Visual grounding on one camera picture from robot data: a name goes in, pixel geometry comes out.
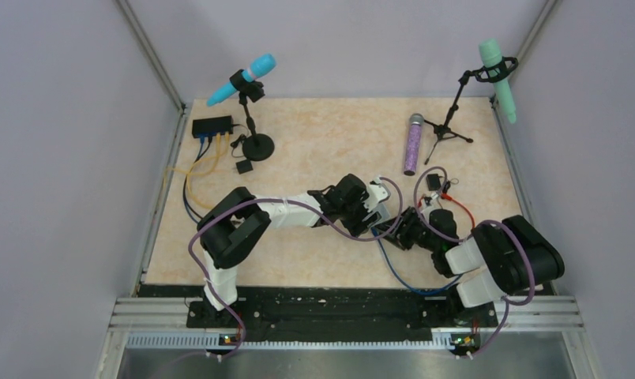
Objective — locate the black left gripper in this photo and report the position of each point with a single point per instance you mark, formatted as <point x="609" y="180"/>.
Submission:
<point x="358" y="227"/>

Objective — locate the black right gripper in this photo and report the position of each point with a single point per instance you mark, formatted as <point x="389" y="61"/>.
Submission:
<point x="400" y="236"/>

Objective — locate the white network switch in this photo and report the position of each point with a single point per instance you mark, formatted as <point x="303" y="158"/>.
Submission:
<point x="380" y="214"/>

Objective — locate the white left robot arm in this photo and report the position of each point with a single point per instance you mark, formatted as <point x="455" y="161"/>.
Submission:
<point x="231" y="230"/>

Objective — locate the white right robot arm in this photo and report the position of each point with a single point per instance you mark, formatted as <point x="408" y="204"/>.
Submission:
<point x="496" y="260"/>

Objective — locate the black power adapter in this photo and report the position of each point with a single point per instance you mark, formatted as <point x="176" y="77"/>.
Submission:
<point x="433" y="182"/>

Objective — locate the purple glitter microphone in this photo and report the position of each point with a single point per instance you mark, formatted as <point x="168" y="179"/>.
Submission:
<point x="413" y="142"/>

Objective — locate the black round-base mic stand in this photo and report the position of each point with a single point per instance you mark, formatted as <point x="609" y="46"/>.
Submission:
<point x="258" y="146"/>

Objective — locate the small black adapter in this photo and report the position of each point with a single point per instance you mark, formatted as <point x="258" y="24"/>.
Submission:
<point x="244" y="166"/>

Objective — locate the cyan microphone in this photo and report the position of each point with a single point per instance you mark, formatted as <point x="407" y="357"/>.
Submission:
<point x="245" y="81"/>

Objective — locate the mint green microphone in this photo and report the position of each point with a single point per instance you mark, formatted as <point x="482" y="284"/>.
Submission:
<point x="499" y="68"/>

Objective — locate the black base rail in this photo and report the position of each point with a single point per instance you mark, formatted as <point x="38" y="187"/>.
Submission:
<point x="331" y="315"/>

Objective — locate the black network switch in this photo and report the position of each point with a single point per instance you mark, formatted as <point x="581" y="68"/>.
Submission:
<point x="210" y="127"/>

